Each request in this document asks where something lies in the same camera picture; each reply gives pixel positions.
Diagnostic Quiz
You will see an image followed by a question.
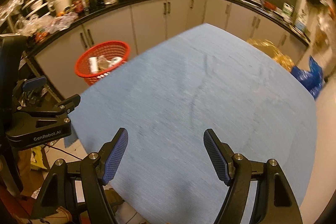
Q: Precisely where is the clear plastic bags pile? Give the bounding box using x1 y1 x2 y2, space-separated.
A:
15 12 79 36

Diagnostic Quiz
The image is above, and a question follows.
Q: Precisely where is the yellow plastic bag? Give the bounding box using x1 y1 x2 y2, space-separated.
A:
247 38 294 72

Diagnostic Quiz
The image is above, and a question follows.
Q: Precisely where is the blue table cloth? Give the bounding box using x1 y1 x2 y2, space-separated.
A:
70 24 317 223

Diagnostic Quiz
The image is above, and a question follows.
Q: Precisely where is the white detergent jug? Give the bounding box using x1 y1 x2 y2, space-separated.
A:
282 2 294 18

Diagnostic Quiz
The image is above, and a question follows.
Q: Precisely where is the red plastic mesh basket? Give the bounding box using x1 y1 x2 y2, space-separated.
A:
75 41 130 86

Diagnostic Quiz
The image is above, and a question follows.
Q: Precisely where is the small white bottle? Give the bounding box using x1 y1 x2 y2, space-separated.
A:
88 57 99 74

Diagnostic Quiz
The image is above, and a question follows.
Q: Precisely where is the blue plastic bag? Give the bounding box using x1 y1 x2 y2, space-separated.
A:
290 56 323 100

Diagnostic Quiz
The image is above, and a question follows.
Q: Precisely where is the white electric kettle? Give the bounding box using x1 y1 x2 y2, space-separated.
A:
46 0 74 15

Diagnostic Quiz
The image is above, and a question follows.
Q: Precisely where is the white green wrapper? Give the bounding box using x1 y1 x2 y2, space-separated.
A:
108 56 123 68

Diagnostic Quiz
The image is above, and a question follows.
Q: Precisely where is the white plastic wrapper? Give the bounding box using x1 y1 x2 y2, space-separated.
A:
97 55 110 71

